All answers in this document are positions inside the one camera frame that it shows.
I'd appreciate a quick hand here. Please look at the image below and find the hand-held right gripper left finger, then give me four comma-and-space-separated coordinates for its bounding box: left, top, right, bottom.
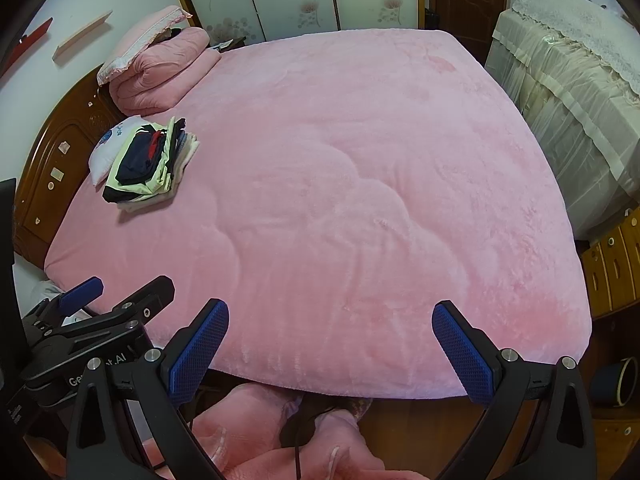
65, 298, 231, 480

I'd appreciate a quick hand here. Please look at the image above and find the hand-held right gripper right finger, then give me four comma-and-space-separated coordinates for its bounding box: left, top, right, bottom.
431, 301, 598, 480

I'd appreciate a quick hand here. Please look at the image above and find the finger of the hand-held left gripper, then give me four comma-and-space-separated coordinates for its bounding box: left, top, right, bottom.
22, 276, 105, 331
60, 275, 176, 336

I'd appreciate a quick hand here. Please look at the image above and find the navy and red varsity jacket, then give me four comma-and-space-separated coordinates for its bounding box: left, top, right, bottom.
116, 130, 173, 186

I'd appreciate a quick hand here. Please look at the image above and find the stack of folded clothes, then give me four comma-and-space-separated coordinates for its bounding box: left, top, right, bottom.
102, 116, 201, 211

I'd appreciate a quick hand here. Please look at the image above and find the white bed sheet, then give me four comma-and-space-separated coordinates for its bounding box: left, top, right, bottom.
12, 255, 76, 321

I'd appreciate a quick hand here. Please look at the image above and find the brown wooden headboard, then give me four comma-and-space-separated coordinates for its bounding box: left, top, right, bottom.
11, 67, 128, 268

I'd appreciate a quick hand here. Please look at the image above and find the dark blue round basin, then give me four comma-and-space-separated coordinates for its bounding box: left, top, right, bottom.
590, 357, 633, 408

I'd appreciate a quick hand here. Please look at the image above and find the white printed pillow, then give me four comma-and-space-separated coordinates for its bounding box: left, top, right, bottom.
89, 116, 151, 188

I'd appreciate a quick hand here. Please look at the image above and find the yellow wooden drawer cabinet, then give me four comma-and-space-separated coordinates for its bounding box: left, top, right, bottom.
580, 207, 640, 318

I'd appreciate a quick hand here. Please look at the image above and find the pink fleece bed blanket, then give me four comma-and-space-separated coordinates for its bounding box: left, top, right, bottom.
44, 27, 595, 401

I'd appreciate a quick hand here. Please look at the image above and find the folded pink quilt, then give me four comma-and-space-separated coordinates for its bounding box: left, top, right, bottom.
109, 26, 222, 116

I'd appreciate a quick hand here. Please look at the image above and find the pink pillow with lace trim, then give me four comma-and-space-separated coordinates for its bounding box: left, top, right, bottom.
96, 5, 193, 86

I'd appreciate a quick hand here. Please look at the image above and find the dark wooden nightstand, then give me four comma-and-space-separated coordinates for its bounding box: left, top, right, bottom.
207, 35, 248, 54

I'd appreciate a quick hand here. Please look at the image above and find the cream lace covered furniture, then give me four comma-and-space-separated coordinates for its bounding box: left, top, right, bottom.
484, 0, 640, 241

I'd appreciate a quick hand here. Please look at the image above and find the brown wooden door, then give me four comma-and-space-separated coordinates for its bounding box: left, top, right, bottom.
425, 0, 511, 66

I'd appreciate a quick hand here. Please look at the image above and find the black cable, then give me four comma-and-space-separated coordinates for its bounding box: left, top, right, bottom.
292, 400, 341, 480

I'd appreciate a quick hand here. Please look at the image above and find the red wall strip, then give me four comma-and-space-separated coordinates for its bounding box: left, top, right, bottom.
7, 16, 53, 63

